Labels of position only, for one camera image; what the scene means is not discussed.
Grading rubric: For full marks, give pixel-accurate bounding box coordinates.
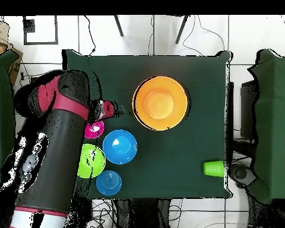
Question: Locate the small pink plastic bowl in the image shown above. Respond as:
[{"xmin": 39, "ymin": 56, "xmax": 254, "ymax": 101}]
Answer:
[{"xmin": 84, "ymin": 119, "xmax": 105, "ymax": 139}]

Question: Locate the black box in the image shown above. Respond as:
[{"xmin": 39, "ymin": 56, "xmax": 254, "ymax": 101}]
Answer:
[{"xmin": 239, "ymin": 80, "xmax": 260, "ymax": 139}]

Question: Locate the black tripod leg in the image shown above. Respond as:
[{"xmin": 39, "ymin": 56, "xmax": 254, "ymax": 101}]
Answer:
[
  {"xmin": 175, "ymin": 15, "xmax": 190, "ymax": 45},
  {"xmin": 113, "ymin": 15, "xmax": 125, "ymax": 38}
]

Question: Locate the green cloth covered table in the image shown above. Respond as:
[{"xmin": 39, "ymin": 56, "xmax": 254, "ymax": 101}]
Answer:
[
  {"xmin": 0, "ymin": 50, "xmax": 20, "ymax": 186},
  {"xmin": 248, "ymin": 49, "xmax": 285, "ymax": 202}
]

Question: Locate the blue plastic bowl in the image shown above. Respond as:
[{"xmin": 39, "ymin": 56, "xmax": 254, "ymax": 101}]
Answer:
[{"xmin": 102, "ymin": 129, "xmax": 138, "ymax": 165}]

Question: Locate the small translucent blue bowl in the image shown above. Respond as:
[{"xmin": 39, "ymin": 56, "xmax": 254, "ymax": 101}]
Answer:
[{"xmin": 96, "ymin": 170, "xmax": 122, "ymax": 197}]

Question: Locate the thin black floor cable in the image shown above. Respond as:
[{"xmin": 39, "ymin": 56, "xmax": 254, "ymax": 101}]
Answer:
[{"xmin": 83, "ymin": 15, "xmax": 97, "ymax": 55}]

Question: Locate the black square frame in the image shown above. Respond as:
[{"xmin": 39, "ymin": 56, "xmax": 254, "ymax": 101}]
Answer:
[{"xmin": 23, "ymin": 15, "xmax": 59, "ymax": 46}]

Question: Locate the green plastic cup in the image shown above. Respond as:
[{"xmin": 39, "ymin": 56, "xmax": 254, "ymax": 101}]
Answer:
[{"xmin": 203, "ymin": 160, "xmax": 225, "ymax": 178}]

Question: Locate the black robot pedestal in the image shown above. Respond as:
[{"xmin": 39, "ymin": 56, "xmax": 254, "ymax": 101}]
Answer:
[{"xmin": 115, "ymin": 199, "xmax": 172, "ymax": 228}]

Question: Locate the dark green table cloth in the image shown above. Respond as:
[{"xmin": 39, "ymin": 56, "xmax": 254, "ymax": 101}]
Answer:
[{"xmin": 62, "ymin": 49, "xmax": 233, "ymax": 200}]

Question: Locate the large green plastic bowl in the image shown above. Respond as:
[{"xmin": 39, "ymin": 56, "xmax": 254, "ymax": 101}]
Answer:
[{"xmin": 77, "ymin": 143, "xmax": 106, "ymax": 179}]

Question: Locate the large orange plastic bowl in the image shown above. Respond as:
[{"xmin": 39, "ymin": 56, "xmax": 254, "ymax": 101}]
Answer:
[
  {"xmin": 132, "ymin": 88, "xmax": 153, "ymax": 130},
  {"xmin": 132, "ymin": 75, "xmax": 189, "ymax": 131}
]

